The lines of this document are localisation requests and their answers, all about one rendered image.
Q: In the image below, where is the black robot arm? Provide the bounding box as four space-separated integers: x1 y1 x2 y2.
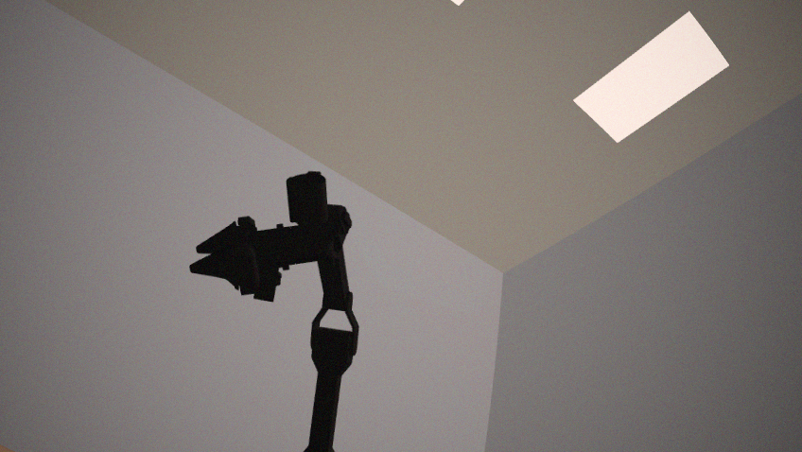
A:
253 171 358 452

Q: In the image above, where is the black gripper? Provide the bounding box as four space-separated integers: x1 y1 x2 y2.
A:
189 217 295 295

